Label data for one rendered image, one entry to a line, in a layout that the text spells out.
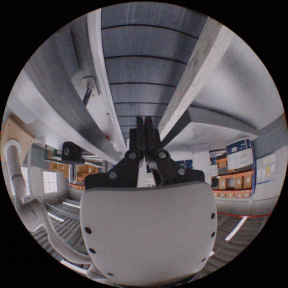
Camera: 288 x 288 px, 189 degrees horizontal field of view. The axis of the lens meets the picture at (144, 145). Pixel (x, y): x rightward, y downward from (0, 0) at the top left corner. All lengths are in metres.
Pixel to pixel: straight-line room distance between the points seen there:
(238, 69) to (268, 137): 4.33
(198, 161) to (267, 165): 4.14
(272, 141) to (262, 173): 1.22
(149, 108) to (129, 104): 0.03
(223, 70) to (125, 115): 0.21
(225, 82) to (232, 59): 0.07
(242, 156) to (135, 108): 0.55
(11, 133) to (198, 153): 0.92
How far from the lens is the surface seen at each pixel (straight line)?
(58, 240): 0.50
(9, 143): 0.67
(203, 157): 0.43
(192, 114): 0.24
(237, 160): 0.59
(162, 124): 0.16
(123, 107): 0.16
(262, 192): 4.81
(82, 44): 0.17
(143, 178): 0.25
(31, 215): 0.50
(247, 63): 0.25
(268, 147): 4.51
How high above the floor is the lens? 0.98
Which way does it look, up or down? 16 degrees down
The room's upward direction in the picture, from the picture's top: 178 degrees clockwise
